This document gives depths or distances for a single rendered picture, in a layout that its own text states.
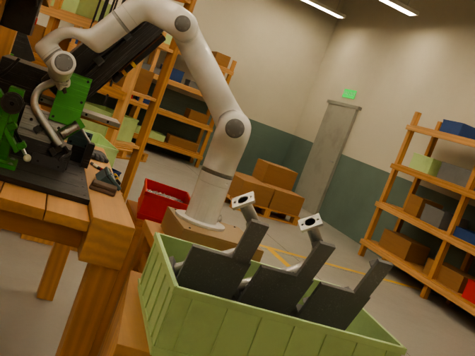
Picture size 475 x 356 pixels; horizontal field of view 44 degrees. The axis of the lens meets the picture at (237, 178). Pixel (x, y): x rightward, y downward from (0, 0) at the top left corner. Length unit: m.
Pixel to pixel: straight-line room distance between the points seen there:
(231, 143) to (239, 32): 10.17
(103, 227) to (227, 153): 0.50
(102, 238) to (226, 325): 0.67
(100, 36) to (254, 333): 1.19
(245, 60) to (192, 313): 11.00
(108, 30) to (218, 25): 9.92
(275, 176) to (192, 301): 7.78
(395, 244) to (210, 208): 6.33
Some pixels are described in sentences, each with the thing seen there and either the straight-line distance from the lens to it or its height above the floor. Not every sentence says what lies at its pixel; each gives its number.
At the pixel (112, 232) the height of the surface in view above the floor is 0.87.
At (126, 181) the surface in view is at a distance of 5.50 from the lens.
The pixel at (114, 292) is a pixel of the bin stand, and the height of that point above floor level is 0.48.
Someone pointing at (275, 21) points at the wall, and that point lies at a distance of 12.42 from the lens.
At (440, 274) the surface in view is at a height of 0.35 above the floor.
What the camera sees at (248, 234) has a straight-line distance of 1.36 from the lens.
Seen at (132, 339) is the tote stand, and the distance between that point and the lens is 1.42.
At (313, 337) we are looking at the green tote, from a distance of 1.45.
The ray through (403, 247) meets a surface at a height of 0.41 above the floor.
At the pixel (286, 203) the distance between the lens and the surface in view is 8.83.
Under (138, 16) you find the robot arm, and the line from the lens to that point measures 2.12.
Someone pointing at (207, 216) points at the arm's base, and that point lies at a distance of 2.09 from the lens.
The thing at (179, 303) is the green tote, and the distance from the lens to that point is 1.32.
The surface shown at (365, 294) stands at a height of 1.04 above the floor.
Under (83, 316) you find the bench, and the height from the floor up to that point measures 0.57.
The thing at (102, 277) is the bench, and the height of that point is 0.71.
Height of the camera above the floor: 1.37
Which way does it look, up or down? 6 degrees down
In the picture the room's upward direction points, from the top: 21 degrees clockwise
